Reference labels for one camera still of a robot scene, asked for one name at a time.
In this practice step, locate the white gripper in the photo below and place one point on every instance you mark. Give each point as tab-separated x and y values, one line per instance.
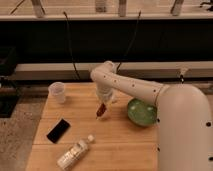
106	97

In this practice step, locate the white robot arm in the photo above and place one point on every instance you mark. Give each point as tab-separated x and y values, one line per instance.
184	117

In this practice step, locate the white sponge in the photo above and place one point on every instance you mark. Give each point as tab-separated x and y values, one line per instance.
114	99

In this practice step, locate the black rectangular sponge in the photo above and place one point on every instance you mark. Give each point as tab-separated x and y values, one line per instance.
57	132

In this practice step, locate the green bowl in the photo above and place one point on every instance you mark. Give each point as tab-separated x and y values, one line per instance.
141	113

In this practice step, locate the clear plastic cup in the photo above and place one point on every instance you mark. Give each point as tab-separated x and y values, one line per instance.
57	91

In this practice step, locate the clear plastic bottle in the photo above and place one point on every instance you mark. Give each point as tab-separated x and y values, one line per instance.
78	150

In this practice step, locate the black box at left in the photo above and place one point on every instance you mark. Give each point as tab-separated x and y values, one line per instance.
8	63

